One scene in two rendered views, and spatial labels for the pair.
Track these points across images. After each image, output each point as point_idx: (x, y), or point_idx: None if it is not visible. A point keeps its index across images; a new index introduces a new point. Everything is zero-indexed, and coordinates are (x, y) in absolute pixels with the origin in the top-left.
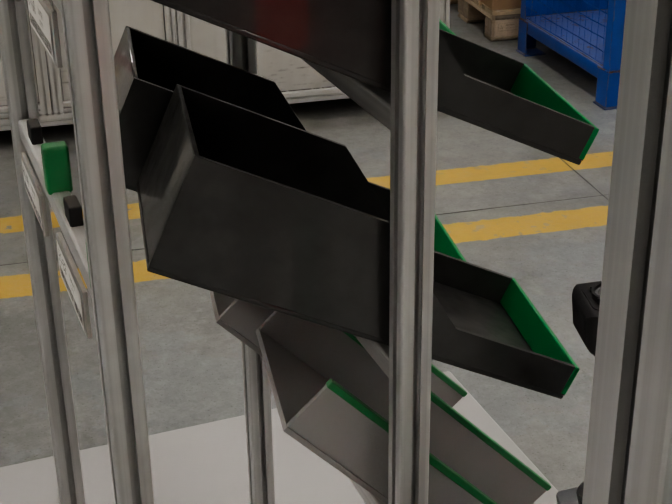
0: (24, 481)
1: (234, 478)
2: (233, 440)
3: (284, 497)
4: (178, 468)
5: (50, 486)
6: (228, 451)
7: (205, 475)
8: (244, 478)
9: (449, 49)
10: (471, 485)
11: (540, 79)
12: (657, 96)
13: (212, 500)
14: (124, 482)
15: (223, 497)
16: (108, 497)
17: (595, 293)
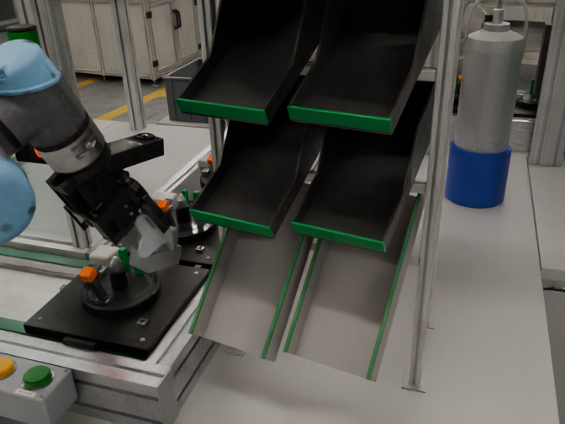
0: (528, 330)
1: (485, 398)
2: (529, 416)
3: (452, 409)
4: (509, 382)
5: (518, 336)
6: (516, 408)
7: (495, 389)
8: (483, 402)
9: (211, 42)
10: (221, 239)
11: (238, 106)
12: None
13: (468, 382)
14: None
15: (468, 387)
16: (495, 350)
17: (150, 133)
